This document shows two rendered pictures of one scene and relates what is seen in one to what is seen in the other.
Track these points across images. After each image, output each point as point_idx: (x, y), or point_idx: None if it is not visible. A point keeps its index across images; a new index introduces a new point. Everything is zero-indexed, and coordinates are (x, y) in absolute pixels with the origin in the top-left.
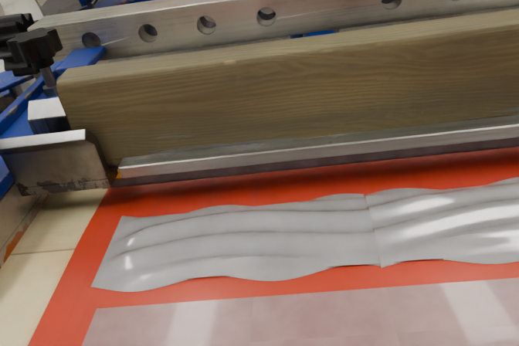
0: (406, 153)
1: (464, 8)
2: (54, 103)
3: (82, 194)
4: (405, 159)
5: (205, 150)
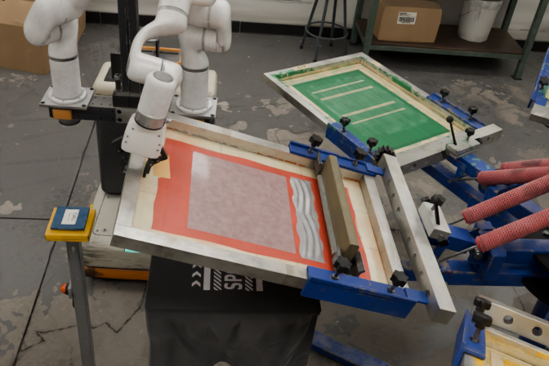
0: None
1: (412, 264)
2: None
3: None
4: None
5: (323, 187)
